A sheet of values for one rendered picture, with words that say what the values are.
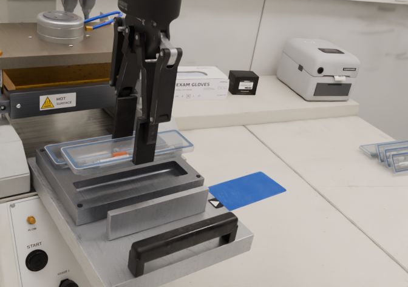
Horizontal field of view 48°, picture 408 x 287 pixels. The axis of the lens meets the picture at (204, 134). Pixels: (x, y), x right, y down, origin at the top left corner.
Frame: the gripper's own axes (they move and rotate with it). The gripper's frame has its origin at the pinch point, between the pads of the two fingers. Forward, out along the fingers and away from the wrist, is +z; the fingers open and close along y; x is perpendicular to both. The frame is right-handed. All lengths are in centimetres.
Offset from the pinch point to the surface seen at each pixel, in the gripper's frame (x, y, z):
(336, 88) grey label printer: 105, -41, 22
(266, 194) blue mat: 46, -12, 32
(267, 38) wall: 97, -72, 14
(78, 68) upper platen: 2.7, -26.5, 1.4
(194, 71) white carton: 59, -65, 22
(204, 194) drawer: 6.9, 9.3, 6.3
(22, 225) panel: -13.0, -7.4, 18.1
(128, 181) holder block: 0.2, -0.3, 8.8
